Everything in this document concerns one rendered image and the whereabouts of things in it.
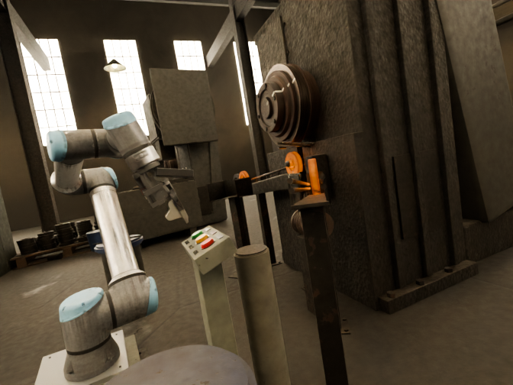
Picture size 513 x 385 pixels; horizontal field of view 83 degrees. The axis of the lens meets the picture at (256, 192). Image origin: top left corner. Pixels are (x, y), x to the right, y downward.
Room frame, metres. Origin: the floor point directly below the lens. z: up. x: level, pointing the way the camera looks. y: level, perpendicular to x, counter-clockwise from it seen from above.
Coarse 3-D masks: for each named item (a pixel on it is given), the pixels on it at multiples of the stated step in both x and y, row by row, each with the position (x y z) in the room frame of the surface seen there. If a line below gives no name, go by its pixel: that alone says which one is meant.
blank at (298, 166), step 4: (292, 152) 1.73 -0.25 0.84; (296, 152) 1.73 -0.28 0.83; (288, 156) 1.77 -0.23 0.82; (292, 156) 1.72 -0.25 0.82; (296, 156) 1.70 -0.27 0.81; (296, 160) 1.69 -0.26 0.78; (300, 160) 1.69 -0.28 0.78; (296, 164) 1.70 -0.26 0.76; (300, 164) 1.69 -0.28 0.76; (288, 168) 1.80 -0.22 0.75; (292, 168) 1.78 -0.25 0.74; (296, 168) 1.70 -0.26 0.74; (300, 168) 1.69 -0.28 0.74; (288, 172) 1.80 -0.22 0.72; (292, 172) 1.75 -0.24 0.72; (296, 172) 1.71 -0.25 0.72
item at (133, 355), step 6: (132, 336) 1.26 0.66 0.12; (126, 342) 1.21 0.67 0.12; (132, 342) 1.21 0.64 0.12; (126, 348) 1.17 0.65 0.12; (132, 348) 1.16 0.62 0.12; (132, 354) 1.11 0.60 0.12; (138, 354) 1.11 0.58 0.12; (132, 360) 1.08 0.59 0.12; (138, 360) 1.07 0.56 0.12; (102, 384) 0.96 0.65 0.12
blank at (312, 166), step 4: (308, 160) 1.23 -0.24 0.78; (312, 160) 1.22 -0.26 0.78; (308, 164) 1.21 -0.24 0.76; (312, 164) 1.20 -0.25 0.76; (316, 164) 1.23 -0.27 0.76; (308, 168) 1.20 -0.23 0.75; (312, 168) 1.19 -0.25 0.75; (316, 168) 1.19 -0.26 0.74; (312, 172) 1.19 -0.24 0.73; (316, 172) 1.18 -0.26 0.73; (312, 176) 1.18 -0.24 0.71; (316, 176) 1.18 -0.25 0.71; (312, 180) 1.19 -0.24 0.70; (316, 180) 1.18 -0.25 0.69; (312, 184) 1.19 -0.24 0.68; (316, 184) 1.19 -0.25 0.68; (312, 188) 1.20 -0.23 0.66; (316, 188) 1.20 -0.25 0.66; (312, 192) 1.23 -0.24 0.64; (316, 192) 1.22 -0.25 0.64; (320, 192) 1.23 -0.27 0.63
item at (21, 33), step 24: (0, 0) 6.42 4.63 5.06; (240, 0) 8.15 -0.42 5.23; (0, 24) 6.67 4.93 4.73; (24, 24) 7.92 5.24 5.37; (240, 24) 8.80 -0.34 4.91; (0, 48) 6.54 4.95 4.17; (216, 48) 10.61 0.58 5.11; (240, 48) 8.75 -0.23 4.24; (24, 72) 6.80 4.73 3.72; (240, 72) 8.76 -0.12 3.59; (24, 96) 6.72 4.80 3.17; (24, 120) 6.68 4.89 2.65; (24, 144) 6.65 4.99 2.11; (264, 144) 8.72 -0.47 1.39; (264, 168) 8.81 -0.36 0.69; (48, 192) 6.73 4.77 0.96; (48, 216) 6.69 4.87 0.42
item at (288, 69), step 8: (280, 64) 1.66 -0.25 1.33; (288, 72) 1.60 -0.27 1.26; (296, 72) 1.60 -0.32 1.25; (296, 80) 1.54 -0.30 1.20; (304, 80) 1.57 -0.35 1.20; (296, 88) 1.54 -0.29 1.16; (304, 88) 1.56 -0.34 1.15; (296, 96) 1.56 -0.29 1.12; (304, 96) 1.55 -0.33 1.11; (304, 104) 1.55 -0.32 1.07; (304, 112) 1.56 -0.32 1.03; (296, 120) 1.59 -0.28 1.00; (304, 120) 1.58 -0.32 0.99; (296, 128) 1.60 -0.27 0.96; (304, 128) 1.62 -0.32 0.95; (296, 136) 1.65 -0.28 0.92; (280, 144) 1.79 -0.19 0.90
